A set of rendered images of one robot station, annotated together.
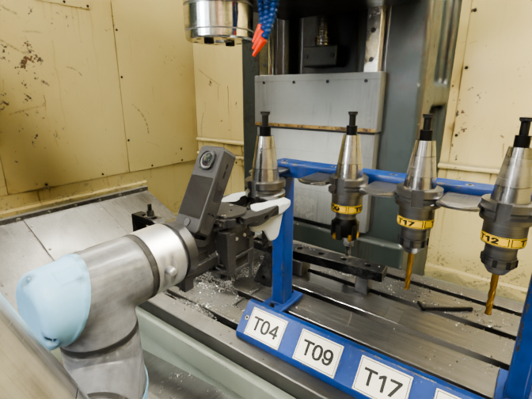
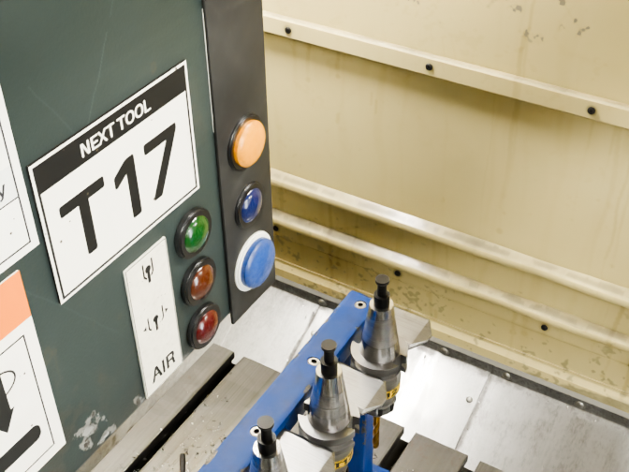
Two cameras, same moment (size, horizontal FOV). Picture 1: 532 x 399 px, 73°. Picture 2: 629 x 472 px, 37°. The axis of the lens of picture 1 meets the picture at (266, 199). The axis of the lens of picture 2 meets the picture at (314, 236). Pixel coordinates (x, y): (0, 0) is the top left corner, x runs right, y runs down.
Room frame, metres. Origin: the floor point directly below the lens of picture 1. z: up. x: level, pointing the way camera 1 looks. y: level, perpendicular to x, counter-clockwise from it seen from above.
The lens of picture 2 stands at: (0.58, 0.41, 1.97)
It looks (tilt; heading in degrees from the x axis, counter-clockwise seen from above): 39 degrees down; 264
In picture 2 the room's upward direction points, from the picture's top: 1 degrees counter-clockwise
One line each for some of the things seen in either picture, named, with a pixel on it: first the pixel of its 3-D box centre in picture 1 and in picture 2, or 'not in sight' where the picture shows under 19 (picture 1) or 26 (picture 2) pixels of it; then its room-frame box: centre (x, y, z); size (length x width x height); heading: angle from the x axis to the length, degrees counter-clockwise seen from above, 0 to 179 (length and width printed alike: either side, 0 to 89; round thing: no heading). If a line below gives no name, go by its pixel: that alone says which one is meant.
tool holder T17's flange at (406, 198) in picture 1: (418, 195); (329, 423); (0.50, -0.22, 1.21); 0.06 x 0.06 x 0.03
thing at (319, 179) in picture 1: (318, 179); not in sight; (0.60, -0.09, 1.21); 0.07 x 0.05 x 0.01; 143
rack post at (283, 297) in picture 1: (283, 241); not in sight; (0.71, -0.04, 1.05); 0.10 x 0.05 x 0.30; 143
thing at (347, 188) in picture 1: (347, 184); not in sight; (0.57, -0.13, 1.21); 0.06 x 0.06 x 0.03
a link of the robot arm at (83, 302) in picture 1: (90, 290); not in sight; (0.32, 0.17, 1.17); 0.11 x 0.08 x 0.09; 143
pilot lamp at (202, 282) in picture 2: not in sight; (200, 281); (0.60, 0.04, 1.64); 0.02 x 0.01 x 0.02; 53
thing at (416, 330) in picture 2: not in sight; (402, 327); (0.40, -0.35, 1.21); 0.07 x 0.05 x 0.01; 143
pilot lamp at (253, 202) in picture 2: not in sight; (250, 204); (0.57, 0.00, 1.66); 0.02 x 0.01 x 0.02; 53
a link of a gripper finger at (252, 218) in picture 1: (251, 215); not in sight; (0.47, 0.02, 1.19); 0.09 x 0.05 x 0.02; 130
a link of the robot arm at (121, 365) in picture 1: (105, 381); not in sight; (0.30, 0.17, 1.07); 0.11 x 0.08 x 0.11; 16
